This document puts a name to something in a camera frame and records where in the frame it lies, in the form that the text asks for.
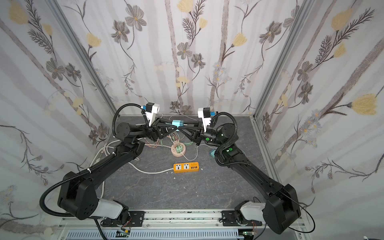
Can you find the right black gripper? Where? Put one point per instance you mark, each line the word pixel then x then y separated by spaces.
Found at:
pixel 202 133

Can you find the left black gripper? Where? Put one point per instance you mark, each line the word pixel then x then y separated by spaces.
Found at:
pixel 154 129

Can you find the pink round power socket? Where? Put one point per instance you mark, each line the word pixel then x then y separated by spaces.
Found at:
pixel 174 152

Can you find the green charger cube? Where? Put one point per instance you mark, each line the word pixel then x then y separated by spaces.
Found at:
pixel 179 148

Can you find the orange power strip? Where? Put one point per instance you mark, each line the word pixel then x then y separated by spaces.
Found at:
pixel 186 167

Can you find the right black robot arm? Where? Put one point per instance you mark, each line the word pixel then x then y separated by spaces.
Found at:
pixel 281 207

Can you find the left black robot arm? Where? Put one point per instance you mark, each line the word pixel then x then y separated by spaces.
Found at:
pixel 78 191

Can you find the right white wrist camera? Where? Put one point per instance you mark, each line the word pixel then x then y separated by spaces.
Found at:
pixel 206 115

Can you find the aluminium front rail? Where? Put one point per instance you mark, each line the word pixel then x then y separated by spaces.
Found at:
pixel 171 219

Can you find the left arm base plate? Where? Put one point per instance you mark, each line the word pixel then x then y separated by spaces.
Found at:
pixel 134 219

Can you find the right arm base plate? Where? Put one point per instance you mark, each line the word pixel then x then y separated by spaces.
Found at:
pixel 231 218

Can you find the white vented cable duct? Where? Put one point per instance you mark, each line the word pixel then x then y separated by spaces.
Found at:
pixel 178 234

